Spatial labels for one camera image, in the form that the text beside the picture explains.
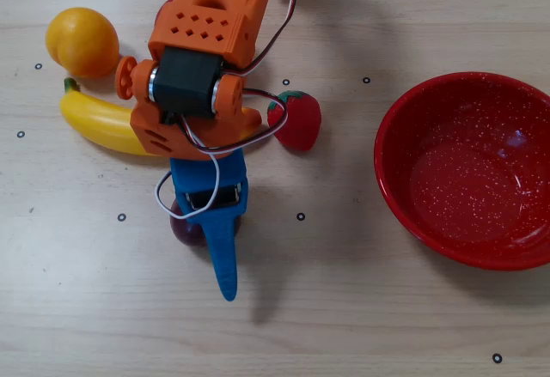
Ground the yellow toy banana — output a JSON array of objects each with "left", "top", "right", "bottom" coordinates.
[{"left": 58, "top": 76, "right": 264, "bottom": 158}]

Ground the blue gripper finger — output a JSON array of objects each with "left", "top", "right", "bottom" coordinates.
[{"left": 179, "top": 180, "right": 250, "bottom": 302}]

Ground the red toy strawberry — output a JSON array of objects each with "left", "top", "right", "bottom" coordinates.
[{"left": 266, "top": 89, "right": 323, "bottom": 153}]

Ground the red speckled enamel bowl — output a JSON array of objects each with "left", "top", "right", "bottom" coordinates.
[{"left": 373, "top": 71, "right": 550, "bottom": 272}]

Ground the blue gripper body with servo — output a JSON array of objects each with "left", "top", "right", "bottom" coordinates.
[{"left": 169, "top": 149, "right": 249, "bottom": 212}]

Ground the red white black servo cable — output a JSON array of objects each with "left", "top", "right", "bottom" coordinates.
[{"left": 154, "top": 0, "right": 304, "bottom": 220}]

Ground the dark purple plum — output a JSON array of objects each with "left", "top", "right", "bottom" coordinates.
[{"left": 168, "top": 198, "right": 242, "bottom": 249}]

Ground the yellow orange toy peach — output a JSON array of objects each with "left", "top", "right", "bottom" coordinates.
[{"left": 45, "top": 6, "right": 121, "bottom": 80}]

